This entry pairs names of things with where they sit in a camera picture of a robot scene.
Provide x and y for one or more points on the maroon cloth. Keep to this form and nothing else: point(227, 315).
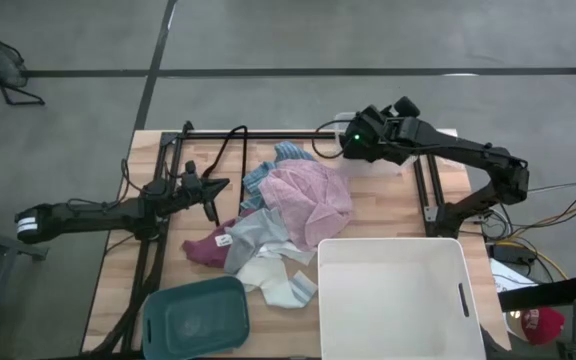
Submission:
point(203, 250)

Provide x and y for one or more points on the light blue cloth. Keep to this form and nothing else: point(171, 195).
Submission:
point(255, 182)

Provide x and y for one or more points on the black power adapter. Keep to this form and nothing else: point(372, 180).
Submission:
point(513, 253)

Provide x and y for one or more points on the pink cloth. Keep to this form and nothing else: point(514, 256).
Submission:
point(308, 200)

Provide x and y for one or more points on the white woven plastic basket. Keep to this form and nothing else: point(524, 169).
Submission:
point(393, 300)

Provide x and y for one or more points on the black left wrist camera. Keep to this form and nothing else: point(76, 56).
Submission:
point(190, 168)

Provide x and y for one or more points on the white sock with striped cuff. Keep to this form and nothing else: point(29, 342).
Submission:
point(268, 280)

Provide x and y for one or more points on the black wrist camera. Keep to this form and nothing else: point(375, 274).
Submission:
point(190, 168)
point(407, 106)

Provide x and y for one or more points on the grey cloth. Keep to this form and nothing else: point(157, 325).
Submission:
point(253, 235)

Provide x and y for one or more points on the black aluminium table frame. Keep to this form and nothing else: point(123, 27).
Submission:
point(268, 135)

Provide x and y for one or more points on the teal plastic basket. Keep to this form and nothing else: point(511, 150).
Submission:
point(193, 320)

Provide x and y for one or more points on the white and grey sock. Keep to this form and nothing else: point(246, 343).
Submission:
point(293, 255)

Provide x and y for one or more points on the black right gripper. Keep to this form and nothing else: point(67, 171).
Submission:
point(378, 140)

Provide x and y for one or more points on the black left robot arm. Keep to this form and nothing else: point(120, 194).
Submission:
point(83, 217)

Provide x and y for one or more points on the red cap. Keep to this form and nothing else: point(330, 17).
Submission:
point(543, 325)

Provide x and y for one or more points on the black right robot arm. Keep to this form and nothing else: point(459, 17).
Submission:
point(468, 150)

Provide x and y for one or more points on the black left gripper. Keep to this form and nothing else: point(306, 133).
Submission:
point(188, 192)

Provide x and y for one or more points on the white paper sheet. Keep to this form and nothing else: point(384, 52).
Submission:
point(505, 277)

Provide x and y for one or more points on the clear plastic container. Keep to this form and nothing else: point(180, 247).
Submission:
point(378, 169)

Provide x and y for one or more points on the black beam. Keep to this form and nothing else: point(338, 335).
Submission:
point(543, 295)

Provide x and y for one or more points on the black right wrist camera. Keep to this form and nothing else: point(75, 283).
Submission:
point(407, 106)

